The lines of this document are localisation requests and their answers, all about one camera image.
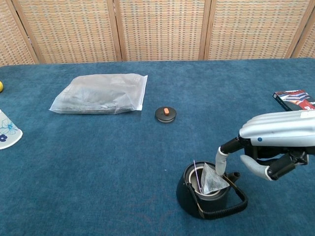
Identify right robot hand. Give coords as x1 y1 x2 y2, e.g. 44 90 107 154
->
215 109 315 181

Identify pyramid tea bag with string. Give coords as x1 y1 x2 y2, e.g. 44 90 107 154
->
193 160 230 195

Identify black lid orange knob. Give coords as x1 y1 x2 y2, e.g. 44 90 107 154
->
155 106 177 123

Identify black cast iron teapot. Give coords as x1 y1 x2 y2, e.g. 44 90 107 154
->
176 161 248 220

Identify clear plastic zip bag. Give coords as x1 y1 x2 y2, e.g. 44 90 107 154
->
49 73 148 115

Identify dark box red white print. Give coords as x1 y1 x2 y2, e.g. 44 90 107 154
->
272 89 315 112

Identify woven bamboo folding screen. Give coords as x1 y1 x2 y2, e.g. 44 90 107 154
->
0 0 315 66

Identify blue carpet table mat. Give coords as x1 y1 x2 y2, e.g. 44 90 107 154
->
0 58 315 236

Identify white paper cup blue flowers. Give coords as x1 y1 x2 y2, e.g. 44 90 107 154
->
0 109 23 150

